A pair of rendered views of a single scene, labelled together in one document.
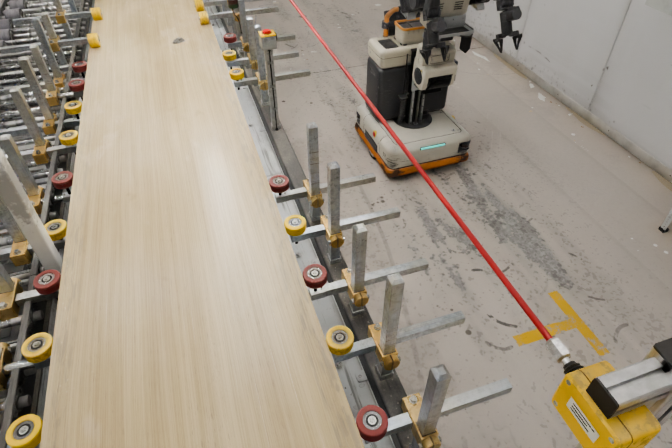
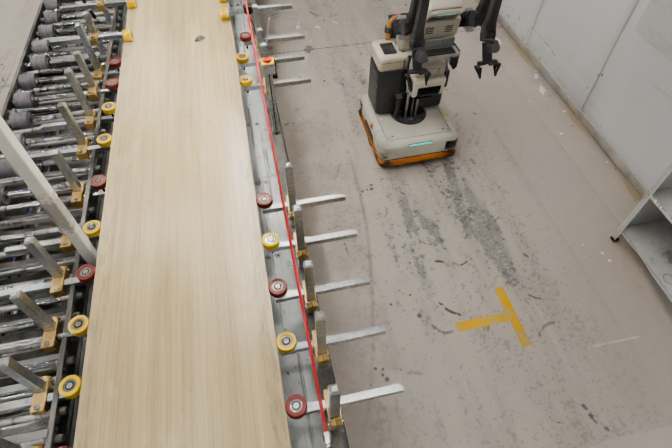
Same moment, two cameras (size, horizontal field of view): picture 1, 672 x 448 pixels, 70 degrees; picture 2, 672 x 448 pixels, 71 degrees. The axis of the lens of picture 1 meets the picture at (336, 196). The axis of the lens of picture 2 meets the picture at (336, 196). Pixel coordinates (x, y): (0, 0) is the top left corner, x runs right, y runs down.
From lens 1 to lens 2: 0.67 m
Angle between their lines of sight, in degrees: 11
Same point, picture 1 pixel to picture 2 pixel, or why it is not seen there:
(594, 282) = (537, 282)
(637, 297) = (570, 299)
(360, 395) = (305, 374)
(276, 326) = (243, 327)
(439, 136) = (428, 134)
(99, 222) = (124, 225)
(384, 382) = (320, 369)
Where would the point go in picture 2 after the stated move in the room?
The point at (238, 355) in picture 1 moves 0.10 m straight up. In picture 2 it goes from (213, 347) to (208, 337)
